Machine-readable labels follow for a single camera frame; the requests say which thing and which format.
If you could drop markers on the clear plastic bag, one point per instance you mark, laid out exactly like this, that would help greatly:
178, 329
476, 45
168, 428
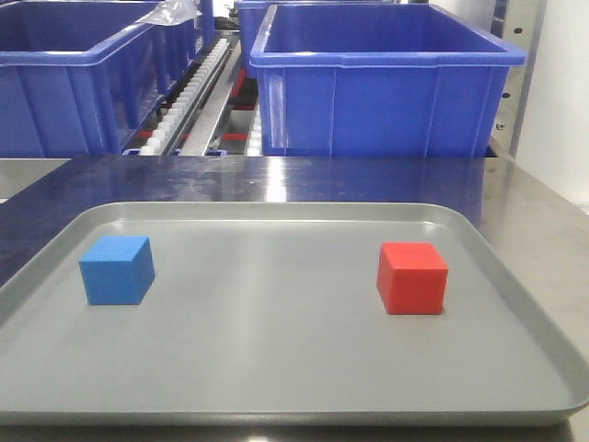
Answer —
172, 13

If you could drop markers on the white roller conveyor rail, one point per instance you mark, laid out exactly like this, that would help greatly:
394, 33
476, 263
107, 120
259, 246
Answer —
169, 132

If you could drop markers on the blue plastic bin right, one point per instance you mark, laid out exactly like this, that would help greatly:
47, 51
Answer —
345, 79

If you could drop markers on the blue foam cube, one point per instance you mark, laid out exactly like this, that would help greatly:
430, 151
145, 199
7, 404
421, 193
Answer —
117, 270

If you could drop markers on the grey metal tray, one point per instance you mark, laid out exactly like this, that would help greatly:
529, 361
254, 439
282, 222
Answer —
269, 314

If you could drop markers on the grey metal shelf upright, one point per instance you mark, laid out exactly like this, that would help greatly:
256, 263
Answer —
519, 22

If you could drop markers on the blue plastic bin left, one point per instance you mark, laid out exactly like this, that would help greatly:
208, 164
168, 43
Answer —
82, 77

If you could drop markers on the red foam cube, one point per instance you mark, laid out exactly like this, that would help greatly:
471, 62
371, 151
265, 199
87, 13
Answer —
411, 278

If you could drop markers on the blue plastic bin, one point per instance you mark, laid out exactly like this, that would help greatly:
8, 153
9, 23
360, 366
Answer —
82, 77
345, 79

